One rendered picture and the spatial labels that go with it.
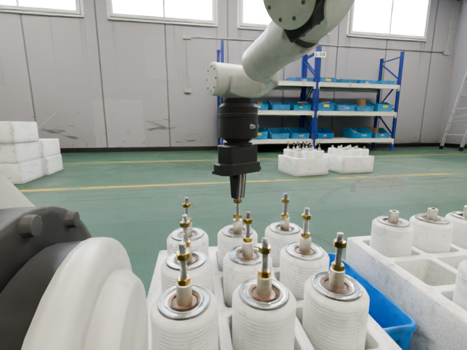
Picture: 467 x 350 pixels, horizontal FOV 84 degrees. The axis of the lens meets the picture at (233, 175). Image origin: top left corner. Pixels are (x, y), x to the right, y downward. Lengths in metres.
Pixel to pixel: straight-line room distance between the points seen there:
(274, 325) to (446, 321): 0.35
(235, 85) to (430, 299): 0.56
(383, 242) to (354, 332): 0.36
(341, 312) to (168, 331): 0.24
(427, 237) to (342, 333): 0.47
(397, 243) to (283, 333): 0.45
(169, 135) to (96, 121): 1.38
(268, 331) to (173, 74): 5.33
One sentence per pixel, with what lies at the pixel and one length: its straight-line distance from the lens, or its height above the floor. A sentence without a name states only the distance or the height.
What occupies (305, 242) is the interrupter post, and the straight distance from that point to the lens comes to 0.54.
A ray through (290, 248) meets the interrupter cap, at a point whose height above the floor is 0.25.
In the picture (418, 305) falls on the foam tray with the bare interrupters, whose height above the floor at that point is 0.14.
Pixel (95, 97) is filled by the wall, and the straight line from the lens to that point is 5.72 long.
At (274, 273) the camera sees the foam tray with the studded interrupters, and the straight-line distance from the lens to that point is 0.62.
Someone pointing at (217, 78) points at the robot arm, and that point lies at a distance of 0.54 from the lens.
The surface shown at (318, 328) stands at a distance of 0.47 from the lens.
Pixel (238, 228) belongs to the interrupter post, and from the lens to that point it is 0.62.
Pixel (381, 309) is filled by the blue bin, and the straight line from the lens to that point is 0.75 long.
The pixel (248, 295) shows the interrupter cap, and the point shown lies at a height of 0.25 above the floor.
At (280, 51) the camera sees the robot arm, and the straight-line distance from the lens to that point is 0.43.
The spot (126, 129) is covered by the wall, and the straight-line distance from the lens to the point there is 5.57.
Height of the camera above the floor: 0.50
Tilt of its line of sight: 11 degrees down
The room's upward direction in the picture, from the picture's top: straight up
